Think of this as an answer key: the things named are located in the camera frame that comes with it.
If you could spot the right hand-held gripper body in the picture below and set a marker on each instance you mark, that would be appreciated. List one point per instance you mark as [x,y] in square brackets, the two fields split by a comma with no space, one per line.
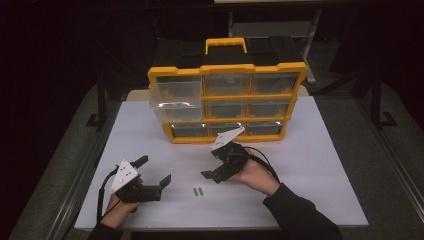
[233,158]

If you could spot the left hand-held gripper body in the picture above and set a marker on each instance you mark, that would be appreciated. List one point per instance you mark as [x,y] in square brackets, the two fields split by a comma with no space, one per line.
[125,176]

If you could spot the clear plastic organizer drawer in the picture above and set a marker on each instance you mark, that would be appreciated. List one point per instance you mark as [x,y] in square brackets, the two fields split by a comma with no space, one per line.
[176,100]

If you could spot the yellow black organizer case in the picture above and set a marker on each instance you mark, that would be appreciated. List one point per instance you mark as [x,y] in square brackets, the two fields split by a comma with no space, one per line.
[226,68]

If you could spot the person's right hand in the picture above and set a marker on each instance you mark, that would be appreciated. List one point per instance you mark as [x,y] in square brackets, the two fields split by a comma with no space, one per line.
[256,175]

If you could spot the person's left hand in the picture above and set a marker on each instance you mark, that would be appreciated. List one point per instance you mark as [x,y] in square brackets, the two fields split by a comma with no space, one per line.
[120,211]

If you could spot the grid of clear drawers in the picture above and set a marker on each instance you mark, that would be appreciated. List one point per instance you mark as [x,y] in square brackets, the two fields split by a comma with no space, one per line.
[253,106]

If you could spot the black metal stand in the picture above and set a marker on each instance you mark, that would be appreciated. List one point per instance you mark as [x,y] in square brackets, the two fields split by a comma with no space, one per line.
[376,100]
[101,100]

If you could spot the aluminium rail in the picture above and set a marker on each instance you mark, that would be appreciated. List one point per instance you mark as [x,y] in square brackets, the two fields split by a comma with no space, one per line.
[396,166]
[76,186]

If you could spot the white frame table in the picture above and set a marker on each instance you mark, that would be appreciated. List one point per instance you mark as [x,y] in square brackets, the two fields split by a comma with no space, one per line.
[266,29]

